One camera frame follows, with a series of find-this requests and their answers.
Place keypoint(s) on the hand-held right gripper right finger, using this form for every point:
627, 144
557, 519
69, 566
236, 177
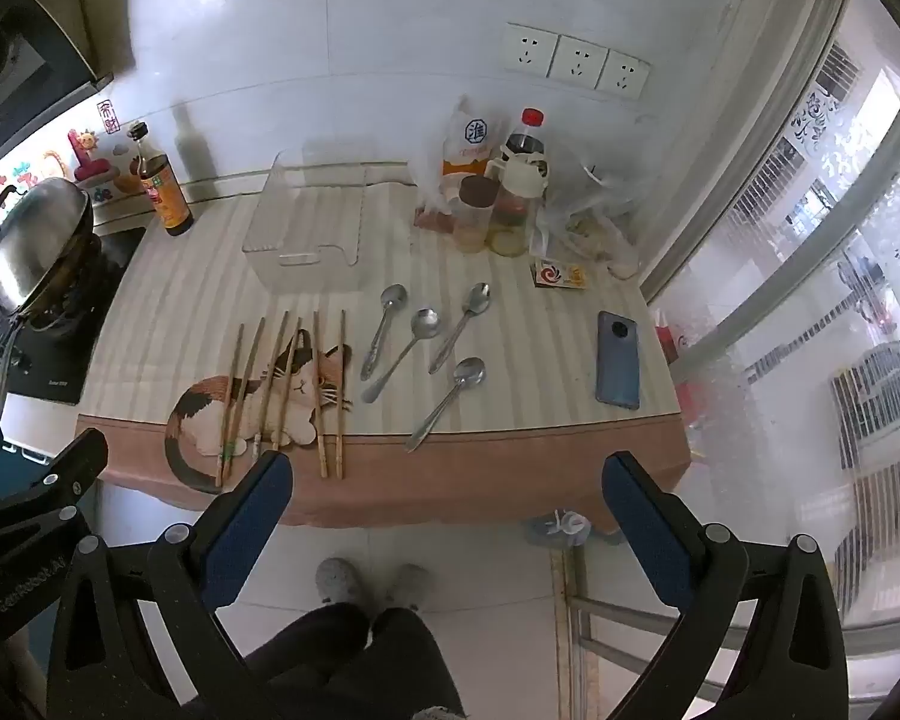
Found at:
645, 532

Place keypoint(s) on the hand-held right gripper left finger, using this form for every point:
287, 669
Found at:
247, 517

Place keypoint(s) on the wooden chopstick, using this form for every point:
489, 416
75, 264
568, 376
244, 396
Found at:
341, 397
288, 390
244, 397
320, 397
271, 382
230, 405

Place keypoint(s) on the oval bowl steel spoon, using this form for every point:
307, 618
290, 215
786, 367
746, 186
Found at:
469, 373

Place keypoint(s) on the plain steel spoon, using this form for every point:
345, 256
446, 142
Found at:
394, 296

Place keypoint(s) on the clear plastic organizer container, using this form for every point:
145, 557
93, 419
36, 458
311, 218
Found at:
307, 240

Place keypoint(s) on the white object on floor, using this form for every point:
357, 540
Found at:
562, 526

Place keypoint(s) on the grey slipper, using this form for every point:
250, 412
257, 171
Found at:
409, 586
337, 581

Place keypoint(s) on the black gas stove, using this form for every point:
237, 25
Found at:
82, 330

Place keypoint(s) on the blue smartphone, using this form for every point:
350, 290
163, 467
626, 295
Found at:
619, 360

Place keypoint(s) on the striped cat print tablecloth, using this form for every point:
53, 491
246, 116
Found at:
532, 360

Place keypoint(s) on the steel wok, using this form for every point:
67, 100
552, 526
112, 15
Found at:
41, 240

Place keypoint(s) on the person's right leg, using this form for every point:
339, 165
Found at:
412, 660

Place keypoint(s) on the round bowl steel spoon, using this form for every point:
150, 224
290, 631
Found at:
425, 322

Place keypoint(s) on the small red swirl packet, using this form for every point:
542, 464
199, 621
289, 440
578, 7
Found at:
559, 274

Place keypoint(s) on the dark soy sauce bottle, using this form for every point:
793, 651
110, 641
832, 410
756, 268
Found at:
166, 195

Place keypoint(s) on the crumpled clear plastic bag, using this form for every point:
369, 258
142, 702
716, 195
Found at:
592, 210

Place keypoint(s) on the glass bottle with white lid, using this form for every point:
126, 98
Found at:
519, 202

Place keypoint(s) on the brown lid jar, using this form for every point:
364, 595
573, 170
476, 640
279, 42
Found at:
476, 217

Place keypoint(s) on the black range hood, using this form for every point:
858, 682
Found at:
37, 52

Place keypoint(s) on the red cap dark bottle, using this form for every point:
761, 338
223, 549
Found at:
526, 136

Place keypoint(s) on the clear bag with salt packet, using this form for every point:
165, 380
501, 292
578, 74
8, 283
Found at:
465, 142

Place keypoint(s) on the metal floor frame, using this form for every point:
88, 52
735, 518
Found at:
615, 615

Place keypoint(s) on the colourful wall stickers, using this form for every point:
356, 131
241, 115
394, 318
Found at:
82, 157

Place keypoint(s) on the window with metal frame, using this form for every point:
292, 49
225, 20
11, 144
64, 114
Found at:
795, 240

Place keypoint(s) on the white wall socket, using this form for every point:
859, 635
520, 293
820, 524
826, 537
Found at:
622, 73
577, 61
529, 50

